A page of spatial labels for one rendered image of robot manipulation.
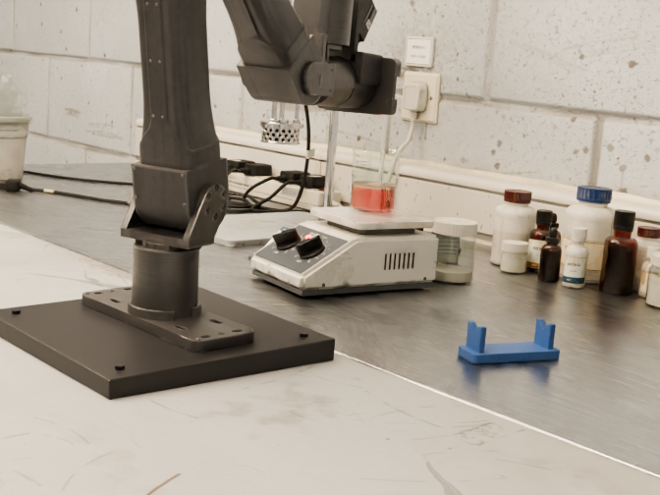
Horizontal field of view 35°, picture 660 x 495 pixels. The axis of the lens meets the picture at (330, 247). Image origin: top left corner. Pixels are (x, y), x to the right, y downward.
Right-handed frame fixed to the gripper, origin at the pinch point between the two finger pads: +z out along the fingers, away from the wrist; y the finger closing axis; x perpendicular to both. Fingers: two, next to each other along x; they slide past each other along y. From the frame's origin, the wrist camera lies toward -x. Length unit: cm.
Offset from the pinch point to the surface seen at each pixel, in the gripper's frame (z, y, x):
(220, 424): -57, -17, 27
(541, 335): -19.9, -29.6, 23.4
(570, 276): 15.8, -21.6, 22.5
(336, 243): -11.2, -0.5, 19.0
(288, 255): -12.6, 5.2, 21.3
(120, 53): 84, 116, -4
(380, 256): -7.6, -4.8, 20.3
